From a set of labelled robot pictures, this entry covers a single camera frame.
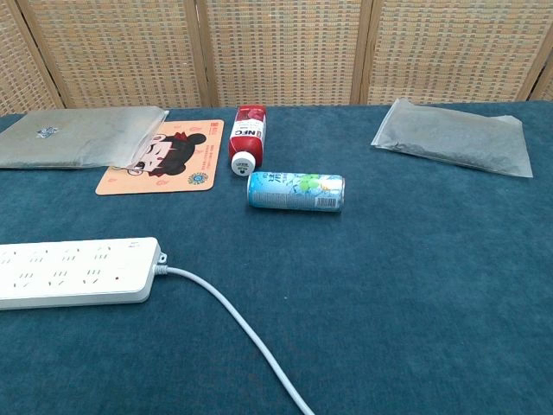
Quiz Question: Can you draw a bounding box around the white power strip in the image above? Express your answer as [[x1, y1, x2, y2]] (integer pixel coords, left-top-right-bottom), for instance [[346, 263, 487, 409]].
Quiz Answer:
[[0, 236, 168, 310]]

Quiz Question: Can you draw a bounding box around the light blue drink can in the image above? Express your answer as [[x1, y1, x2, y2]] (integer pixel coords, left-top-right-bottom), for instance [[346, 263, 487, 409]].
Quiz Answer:
[[246, 171, 346, 214]]

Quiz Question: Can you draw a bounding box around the red juice bottle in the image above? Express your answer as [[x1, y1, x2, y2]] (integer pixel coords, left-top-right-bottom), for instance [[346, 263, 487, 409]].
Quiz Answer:
[[227, 105, 267, 177]]

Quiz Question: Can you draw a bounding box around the orange cartoon mouse pad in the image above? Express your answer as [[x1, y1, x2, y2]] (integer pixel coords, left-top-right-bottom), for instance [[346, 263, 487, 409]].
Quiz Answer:
[[94, 119, 226, 196]]

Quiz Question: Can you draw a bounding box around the blue table cloth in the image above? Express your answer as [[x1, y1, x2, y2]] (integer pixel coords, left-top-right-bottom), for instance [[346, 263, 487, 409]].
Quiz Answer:
[[0, 101, 553, 415]]

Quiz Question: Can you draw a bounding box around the woven folding screen panel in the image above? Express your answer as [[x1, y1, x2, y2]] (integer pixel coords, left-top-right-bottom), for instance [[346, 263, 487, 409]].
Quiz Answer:
[[529, 55, 553, 103], [12, 0, 215, 109], [349, 0, 553, 105], [196, 0, 375, 108], [0, 0, 60, 116]]

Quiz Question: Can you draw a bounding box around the frosted bag with dark contents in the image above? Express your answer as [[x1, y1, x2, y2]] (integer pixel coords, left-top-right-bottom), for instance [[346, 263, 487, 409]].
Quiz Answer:
[[370, 98, 534, 179]]

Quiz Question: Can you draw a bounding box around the grey translucent zip bag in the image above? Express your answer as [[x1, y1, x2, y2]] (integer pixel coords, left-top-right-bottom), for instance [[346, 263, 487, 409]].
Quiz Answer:
[[0, 106, 170, 169]]

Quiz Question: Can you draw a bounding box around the white power cable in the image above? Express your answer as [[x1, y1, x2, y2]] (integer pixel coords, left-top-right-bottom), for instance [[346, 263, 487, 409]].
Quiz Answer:
[[153, 264, 316, 415]]

